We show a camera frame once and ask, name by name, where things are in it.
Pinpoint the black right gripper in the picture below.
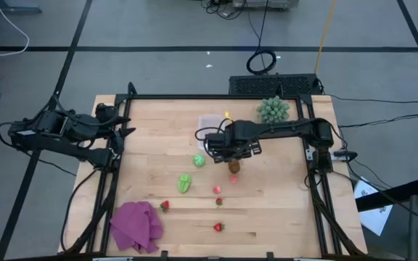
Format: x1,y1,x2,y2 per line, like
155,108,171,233
213,121,263,164

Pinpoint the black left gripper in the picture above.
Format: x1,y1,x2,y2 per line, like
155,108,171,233
96,104,136,155

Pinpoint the long green toy pepper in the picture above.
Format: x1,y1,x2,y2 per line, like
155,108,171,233
177,173,192,194

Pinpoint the clear plastic tupperware container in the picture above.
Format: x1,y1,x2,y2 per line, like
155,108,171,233
197,114,229,151

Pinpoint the green succulent in white pot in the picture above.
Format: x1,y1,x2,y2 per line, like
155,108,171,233
255,95,291,125

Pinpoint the black computer case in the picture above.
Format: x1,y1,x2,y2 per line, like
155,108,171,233
228,73,323,96

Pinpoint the purple cloth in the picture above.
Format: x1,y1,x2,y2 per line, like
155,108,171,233
109,201,164,254

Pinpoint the small black hub device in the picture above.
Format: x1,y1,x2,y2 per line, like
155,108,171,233
330,149,358,162

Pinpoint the white paper sheet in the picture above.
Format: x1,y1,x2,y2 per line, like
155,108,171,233
353,176,394,237

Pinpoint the grey box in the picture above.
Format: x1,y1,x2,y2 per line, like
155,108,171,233
231,0,300,10

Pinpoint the grey furniture base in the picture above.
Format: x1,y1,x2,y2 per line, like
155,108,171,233
0,0,43,16

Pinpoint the black bar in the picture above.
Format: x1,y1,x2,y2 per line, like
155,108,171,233
356,176,418,213

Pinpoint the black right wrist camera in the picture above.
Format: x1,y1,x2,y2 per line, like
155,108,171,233
205,132,230,153

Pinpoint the black metal table frame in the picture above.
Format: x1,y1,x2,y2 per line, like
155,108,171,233
58,81,368,260

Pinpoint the black cable with coil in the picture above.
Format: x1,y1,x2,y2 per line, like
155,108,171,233
245,0,278,76

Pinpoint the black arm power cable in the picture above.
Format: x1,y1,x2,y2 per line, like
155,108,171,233
60,168,99,253

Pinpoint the white cable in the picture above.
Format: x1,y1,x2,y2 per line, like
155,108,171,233
0,0,30,57

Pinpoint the black cable bundle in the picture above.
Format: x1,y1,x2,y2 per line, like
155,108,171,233
199,0,249,21

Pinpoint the yellow cable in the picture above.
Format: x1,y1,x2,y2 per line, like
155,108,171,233
313,0,338,75

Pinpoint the thin black floor cable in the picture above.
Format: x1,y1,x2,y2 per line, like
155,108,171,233
323,92,418,104
337,112,418,129

